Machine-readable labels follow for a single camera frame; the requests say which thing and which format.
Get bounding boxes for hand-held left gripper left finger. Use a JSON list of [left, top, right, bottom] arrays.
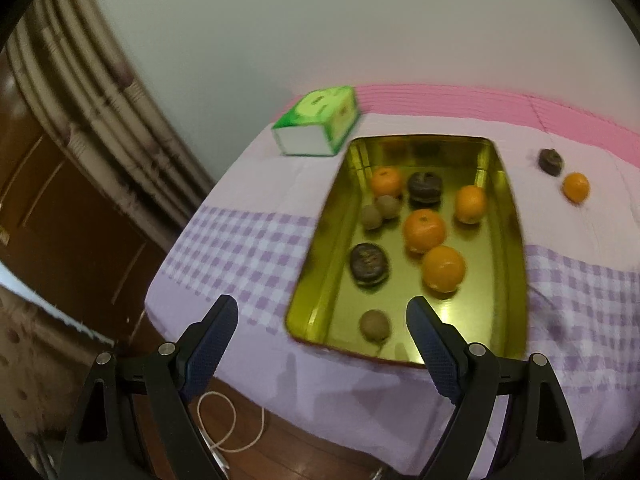
[[59, 295, 239, 480]]

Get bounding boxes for beige patterned curtain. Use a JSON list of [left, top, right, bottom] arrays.
[[7, 0, 216, 231]]

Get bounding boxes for red and gold tin box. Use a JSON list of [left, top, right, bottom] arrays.
[[285, 135, 528, 368]]

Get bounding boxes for large mandarin orange with stem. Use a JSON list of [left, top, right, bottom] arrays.
[[403, 208, 447, 254]]

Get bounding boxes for pink and purple checked sheet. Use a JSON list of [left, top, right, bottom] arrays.
[[145, 84, 640, 480]]

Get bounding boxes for dark brown round fruit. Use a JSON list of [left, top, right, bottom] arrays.
[[538, 148, 566, 177], [348, 242, 391, 287], [407, 171, 443, 207]]

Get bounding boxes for green tissue pack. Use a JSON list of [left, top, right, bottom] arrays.
[[271, 86, 362, 157]]

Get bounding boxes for white cable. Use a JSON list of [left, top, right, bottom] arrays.
[[196, 391, 266, 453]]

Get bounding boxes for small brown round fruit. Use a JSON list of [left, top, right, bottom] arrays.
[[376, 195, 402, 220], [361, 204, 384, 231], [359, 309, 391, 343]]

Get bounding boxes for brown wooden door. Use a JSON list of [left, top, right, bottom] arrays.
[[0, 50, 171, 346]]

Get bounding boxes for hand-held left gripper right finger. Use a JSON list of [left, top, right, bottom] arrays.
[[406, 296, 586, 480]]

